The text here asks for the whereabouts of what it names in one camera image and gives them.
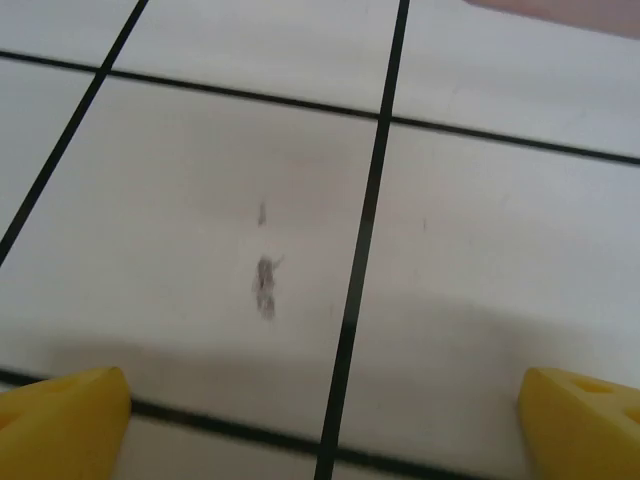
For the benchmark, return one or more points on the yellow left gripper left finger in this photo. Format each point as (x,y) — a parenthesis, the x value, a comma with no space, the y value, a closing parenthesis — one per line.
(60,425)

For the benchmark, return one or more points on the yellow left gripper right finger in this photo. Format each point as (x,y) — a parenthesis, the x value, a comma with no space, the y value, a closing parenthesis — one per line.
(585,430)

